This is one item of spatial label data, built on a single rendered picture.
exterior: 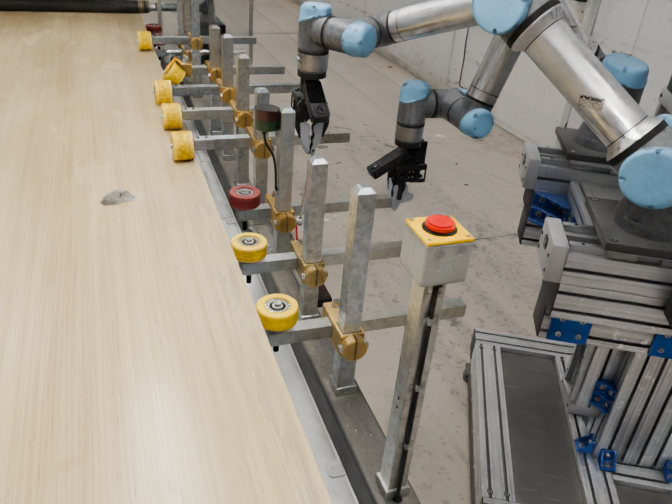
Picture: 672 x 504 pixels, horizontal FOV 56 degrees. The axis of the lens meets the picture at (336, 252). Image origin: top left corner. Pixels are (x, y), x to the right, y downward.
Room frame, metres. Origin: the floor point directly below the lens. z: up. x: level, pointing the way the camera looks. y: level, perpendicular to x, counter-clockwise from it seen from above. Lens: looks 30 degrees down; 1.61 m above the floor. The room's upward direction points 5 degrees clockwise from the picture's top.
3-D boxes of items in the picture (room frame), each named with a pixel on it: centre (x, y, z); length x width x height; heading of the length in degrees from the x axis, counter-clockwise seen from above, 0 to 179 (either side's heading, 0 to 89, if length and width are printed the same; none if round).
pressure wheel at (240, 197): (1.46, 0.25, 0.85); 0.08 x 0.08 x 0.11
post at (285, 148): (1.45, 0.15, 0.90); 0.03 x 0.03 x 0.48; 22
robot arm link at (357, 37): (1.50, 0.00, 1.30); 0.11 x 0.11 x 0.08; 56
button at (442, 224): (0.75, -0.13, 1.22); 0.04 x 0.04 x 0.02
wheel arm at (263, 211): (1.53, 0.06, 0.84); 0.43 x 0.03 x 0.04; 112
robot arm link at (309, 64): (1.54, 0.10, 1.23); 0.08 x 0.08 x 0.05
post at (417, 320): (0.74, -0.14, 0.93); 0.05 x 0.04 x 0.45; 22
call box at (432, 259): (0.75, -0.13, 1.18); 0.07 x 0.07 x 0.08; 22
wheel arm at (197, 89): (2.20, 0.41, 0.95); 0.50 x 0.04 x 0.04; 112
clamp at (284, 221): (1.47, 0.16, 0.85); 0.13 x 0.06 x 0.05; 22
